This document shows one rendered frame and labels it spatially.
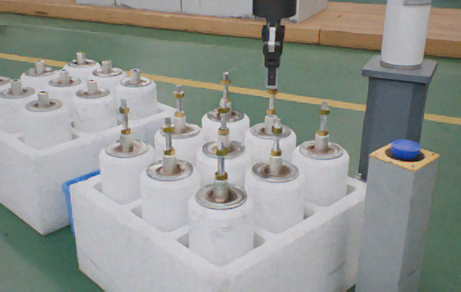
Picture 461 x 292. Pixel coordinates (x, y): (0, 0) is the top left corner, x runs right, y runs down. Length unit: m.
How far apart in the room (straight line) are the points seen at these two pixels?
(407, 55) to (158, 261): 0.74
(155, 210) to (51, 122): 0.40
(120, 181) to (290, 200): 0.29
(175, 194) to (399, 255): 0.34
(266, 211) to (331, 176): 0.14
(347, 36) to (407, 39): 1.52
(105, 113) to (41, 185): 0.21
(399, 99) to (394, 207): 0.52
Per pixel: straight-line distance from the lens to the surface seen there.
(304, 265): 0.89
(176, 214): 0.86
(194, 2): 3.15
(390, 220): 0.82
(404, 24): 1.28
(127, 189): 0.94
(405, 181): 0.79
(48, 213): 1.21
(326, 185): 0.93
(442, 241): 1.24
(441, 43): 2.73
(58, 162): 1.18
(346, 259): 1.00
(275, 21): 0.93
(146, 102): 1.30
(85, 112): 1.24
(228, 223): 0.76
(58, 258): 1.15
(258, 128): 1.03
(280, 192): 0.84
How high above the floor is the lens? 0.64
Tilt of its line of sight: 22 degrees down
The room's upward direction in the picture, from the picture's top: straight up
